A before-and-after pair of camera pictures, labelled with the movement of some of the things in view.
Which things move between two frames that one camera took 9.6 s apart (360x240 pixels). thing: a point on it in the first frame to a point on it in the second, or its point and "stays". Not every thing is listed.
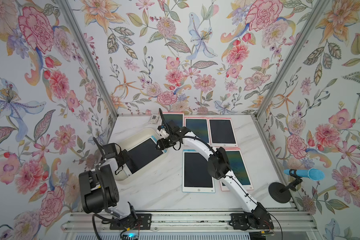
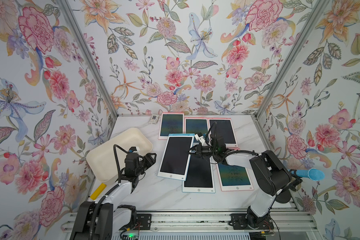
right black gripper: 161,143 to 198,150
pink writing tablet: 178,117 stays
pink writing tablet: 221,132 stays
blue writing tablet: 196,177 stays
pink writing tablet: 199,126 stays
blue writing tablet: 144,153 to 175,158
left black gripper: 124,154 to 150,160
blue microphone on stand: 281,193 stays
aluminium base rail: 288,221 stays
